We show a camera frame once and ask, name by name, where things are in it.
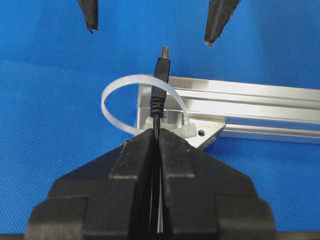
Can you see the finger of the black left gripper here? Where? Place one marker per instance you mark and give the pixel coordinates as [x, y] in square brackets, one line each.
[219, 14]
[90, 12]

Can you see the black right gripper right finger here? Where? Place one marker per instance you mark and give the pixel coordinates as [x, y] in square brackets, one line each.
[206, 199]

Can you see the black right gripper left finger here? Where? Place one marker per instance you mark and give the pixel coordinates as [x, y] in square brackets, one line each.
[113, 197]

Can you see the white zip tie loop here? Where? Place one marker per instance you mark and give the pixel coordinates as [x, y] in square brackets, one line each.
[113, 100]

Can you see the aluminium extrusion frame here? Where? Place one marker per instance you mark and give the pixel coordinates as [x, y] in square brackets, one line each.
[249, 111]

